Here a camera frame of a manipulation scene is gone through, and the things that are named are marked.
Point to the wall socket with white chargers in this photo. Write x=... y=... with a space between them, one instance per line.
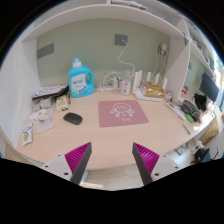
x=162 y=48

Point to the small yellow white packet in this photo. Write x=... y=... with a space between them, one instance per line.
x=43 y=116

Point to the pink mouse pad with drawing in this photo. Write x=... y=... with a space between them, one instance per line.
x=122 y=114

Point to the white router with antennas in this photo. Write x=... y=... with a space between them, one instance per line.
x=140 y=94

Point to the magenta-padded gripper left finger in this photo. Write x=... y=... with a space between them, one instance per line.
x=59 y=165

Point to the blue detergent bottle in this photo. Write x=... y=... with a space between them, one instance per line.
x=80 y=83

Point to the clear bottle with white label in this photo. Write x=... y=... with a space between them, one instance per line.
x=126 y=87

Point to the white power strip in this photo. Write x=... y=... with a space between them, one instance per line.
x=105 y=89

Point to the gold foil bag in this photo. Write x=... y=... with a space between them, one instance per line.
x=154 y=90

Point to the white remote control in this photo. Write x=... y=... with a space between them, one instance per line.
x=176 y=110

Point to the white desk shelf unit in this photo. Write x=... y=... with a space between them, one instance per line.
x=106 y=11

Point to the grey rectangular wall plate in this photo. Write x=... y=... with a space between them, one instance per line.
x=45 y=51

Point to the black pen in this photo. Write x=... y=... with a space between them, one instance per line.
x=69 y=98

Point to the black computer mouse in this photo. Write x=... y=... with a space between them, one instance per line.
x=72 y=118

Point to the black monitor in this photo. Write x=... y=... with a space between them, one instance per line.
x=208 y=87

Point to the small white jar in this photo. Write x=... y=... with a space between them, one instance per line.
x=169 y=96

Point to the dark notebook with papers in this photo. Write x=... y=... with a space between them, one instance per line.
x=49 y=91

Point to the white sachet with yellow print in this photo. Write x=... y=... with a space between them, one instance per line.
x=26 y=135

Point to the dark grey zip pouch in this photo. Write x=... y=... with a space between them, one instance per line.
x=190 y=110

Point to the small cream cardboard box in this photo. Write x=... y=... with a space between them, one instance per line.
x=62 y=103

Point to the white marker pen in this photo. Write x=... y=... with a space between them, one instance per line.
x=187 y=128

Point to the clear crumpled plastic bags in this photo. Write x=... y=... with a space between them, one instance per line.
x=41 y=126

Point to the grey square wall outlet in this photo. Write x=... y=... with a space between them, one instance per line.
x=120 y=39

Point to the black bag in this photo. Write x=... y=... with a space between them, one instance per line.
x=200 y=101

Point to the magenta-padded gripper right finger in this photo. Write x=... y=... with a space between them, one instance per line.
x=163 y=165

